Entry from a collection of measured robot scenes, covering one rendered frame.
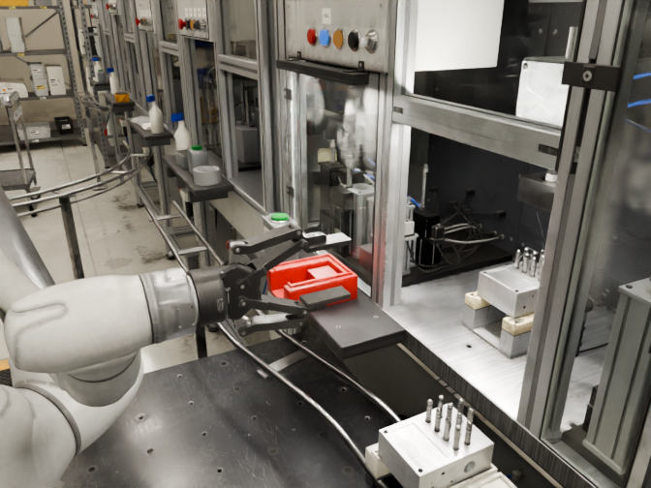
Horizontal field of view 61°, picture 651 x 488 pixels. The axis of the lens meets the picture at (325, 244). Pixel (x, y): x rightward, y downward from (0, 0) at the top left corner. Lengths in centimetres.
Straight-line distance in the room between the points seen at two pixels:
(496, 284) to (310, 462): 48
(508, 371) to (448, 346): 11
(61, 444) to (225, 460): 31
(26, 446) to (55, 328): 31
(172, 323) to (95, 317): 9
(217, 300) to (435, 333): 50
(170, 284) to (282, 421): 59
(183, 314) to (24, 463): 37
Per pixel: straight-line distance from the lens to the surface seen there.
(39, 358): 70
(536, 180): 101
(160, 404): 131
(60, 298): 69
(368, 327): 108
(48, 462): 100
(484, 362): 102
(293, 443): 117
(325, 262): 122
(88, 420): 104
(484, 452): 83
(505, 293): 102
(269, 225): 126
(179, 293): 70
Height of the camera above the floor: 147
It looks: 23 degrees down
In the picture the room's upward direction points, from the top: straight up
